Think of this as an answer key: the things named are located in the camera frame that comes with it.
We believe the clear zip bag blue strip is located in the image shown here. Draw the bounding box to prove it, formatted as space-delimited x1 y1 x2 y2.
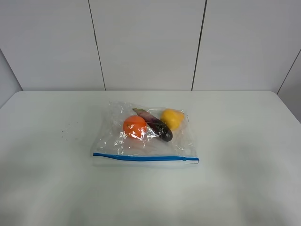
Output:
91 102 199 164

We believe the orange fruit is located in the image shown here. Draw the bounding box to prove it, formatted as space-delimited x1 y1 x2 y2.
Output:
123 115 146 140

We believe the purple eggplant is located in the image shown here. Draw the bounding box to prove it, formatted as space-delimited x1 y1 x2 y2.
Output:
132 108 173 142

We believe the yellow bell pepper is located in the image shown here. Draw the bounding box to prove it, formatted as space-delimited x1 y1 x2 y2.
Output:
160 109 184 131

